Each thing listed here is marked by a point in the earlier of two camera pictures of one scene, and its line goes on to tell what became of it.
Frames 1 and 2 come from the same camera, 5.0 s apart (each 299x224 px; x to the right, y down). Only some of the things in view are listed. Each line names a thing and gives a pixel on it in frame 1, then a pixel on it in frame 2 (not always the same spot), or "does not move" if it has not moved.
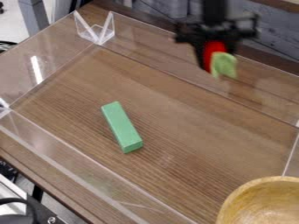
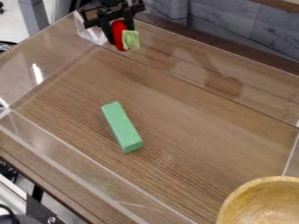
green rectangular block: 124,131 does not move
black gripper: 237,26 -> 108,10
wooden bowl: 265,200 does not move
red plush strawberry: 218,61 -> 125,39
